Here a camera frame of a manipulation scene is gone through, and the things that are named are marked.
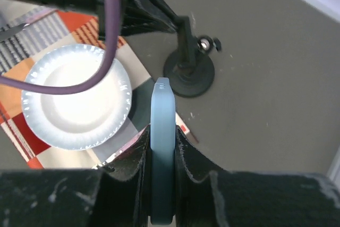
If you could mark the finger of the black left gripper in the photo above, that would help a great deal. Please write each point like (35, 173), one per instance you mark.
(145, 16)

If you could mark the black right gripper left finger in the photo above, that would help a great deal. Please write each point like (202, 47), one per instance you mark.
(113, 195)

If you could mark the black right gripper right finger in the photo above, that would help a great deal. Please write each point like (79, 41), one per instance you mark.
(208, 195)

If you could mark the phone with light blue case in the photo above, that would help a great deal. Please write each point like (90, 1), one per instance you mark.
(162, 144)

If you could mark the black phone stand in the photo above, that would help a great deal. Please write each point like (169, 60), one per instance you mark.
(189, 68)

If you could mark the colourful patterned placemat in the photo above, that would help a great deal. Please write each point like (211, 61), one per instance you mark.
(20, 52)

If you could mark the white paper plate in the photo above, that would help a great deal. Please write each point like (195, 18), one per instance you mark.
(78, 121)

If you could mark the pink handled knife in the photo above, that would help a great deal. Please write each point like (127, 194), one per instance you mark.
(119, 152)

